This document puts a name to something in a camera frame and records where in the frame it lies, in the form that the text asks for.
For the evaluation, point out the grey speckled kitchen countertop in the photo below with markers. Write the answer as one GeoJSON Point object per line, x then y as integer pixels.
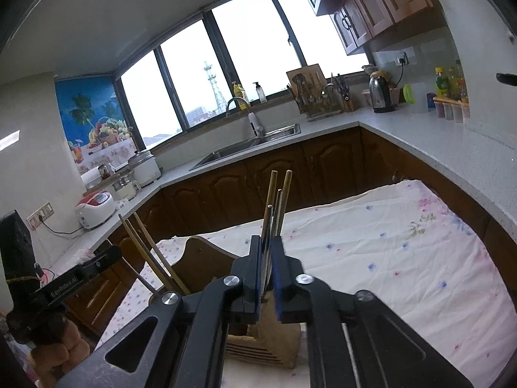
{"type": "Point", "coordinates": [424, 137]}

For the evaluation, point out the lace counter cloth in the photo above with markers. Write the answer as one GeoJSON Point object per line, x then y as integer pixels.
{"type": "Point", "coordinates": [76, 255]}

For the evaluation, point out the wooden utensil holder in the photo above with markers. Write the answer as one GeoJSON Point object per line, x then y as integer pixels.
{"type": "Point", "coordinates": [202, 256]}

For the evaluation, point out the white plastic container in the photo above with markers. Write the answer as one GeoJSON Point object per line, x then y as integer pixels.
{"type": "Point", "coordinates": [422, 99]}

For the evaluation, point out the curved metal faucet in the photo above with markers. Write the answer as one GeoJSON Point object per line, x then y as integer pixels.
{"type": "Point", "coordinates": [236, 99]}

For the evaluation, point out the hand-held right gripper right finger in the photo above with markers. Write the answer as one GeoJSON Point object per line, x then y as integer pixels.
{"type": "Point", "coordinates": [278, 287]}

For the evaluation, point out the white wall socket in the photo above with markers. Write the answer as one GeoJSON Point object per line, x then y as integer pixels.
{"type": "Point", "coordinates": [404, 57]}

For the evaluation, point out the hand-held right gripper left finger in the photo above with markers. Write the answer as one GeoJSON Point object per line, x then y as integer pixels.
{"type": "Point", "coordinates": [252, 275]}

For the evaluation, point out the row of spice jars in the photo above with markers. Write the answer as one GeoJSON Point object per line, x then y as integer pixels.
{"type": "Point", "coordinates": [450, 111]}

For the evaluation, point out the wall power outlet strip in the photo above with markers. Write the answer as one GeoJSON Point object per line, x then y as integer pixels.
{"type": "Point", "coordinates": [40, 215]}

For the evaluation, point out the white and red rice cooker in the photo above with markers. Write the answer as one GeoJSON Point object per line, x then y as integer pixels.
{"type": "Point", "coordinates": [95, 210]}

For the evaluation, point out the white pump bottle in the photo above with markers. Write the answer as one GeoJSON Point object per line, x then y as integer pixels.
{"type": "Point", "coordinates": [260, 93]}

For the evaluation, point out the fruit and palm wall poster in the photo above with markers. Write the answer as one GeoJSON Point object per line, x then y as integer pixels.
{"type": "Point", "coordinates": [80, 105]}

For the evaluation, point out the person's left hand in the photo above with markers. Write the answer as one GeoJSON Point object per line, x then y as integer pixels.
{"type": "Point", "coordinates": [68, 343]}

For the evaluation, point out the wooden cutting board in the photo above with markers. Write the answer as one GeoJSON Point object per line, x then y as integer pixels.
{"type": "Point", "coordinates": [307, 73]}

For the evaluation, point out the steel kitchen sink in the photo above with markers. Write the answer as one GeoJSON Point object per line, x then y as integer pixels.
{"type": "Point", "coordinates": [242, 147]}

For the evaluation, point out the green round lid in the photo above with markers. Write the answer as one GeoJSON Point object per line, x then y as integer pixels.
{"type": "Point", "coordinates": [408, 93]}

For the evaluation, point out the white floral tablecloth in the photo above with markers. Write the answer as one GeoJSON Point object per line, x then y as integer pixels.
{"type": "Point", "coordinates": [383, 250]}

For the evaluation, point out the white faucet water filter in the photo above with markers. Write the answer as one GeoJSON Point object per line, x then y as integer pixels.
{"type": "Point", "coordinates": [254, 123]}

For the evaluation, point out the dish drying rack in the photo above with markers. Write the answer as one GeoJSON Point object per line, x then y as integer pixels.
{"type": "Point", "coordinates": [319, 105]}

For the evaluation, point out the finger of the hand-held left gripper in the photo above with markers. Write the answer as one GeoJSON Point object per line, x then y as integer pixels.
{"type": "Point", "coordinates": [103, 262]}

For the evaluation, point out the steel electric kettle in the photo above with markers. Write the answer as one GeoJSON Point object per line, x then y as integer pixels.
{"type": "Point", "coordinates": [380, 93]}

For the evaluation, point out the dark sauce bottle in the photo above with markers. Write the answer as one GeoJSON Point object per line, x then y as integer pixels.
{"type": "Point", "coordinates": [454, 85]}

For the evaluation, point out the yellow dish soap bottle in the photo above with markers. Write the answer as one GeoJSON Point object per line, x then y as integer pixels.
{"type": "Point", "coordinates": [241, 97]}

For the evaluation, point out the yellow green drink bottle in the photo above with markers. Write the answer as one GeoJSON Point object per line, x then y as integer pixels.
{"type": "Point", "coordinates": [442, 85]}

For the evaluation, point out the small white kitchen appliance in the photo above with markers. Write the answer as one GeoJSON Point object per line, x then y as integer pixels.
{"type": "Point", "coordinates": [126, 189]}

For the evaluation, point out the brown wall cabinets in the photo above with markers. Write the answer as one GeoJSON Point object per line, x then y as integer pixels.
{"type": "Point", "coordinates": [375, 4]}

